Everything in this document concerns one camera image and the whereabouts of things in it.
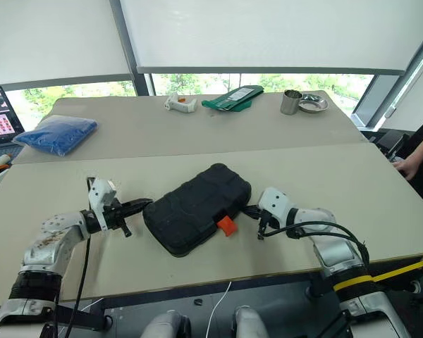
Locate white floor cable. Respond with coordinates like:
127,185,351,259
207,280,233,338

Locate open laptop computer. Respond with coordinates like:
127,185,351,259
0,85,25,167

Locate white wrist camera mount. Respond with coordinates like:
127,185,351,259
87,177,118,232
257,187,298,230

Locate yellow tape strip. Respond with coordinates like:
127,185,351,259
368,257,423,283

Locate green packet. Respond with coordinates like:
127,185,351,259
201,84,266,113

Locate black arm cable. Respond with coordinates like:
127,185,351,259
263,220,371,268
52,234,92,338

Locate grey rounded shape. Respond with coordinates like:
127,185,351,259
149,309,192,338
233,305,269,338

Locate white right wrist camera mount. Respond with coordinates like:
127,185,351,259
257,187,298,230

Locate person's bare hand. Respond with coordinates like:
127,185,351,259
392,157,420,182

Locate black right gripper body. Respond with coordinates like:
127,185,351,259
254,209,282,242

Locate stainless steel dish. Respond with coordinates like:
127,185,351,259
298,94,329,114

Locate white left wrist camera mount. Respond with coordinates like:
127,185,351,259
87,177,118,232

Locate white roller blind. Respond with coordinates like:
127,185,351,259
118,0,423,75
0,0,134,88

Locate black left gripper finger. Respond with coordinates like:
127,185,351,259
124,198,154,210
125,203,152,217

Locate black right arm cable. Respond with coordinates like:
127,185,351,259
263,220,371,268

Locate black plastic tool case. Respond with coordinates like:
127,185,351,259
142,163,253,258

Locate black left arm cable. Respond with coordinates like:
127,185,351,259
52,234,92,338

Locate black table frame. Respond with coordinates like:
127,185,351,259
52,270,327,332

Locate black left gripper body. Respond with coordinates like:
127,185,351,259
101,199,133,238

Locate white orange plastic tool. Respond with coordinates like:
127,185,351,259
163,92,199,114

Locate blue plastic bag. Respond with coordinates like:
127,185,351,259
12,114,99,157

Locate stainless steel cup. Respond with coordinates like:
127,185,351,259
280,89,303,115

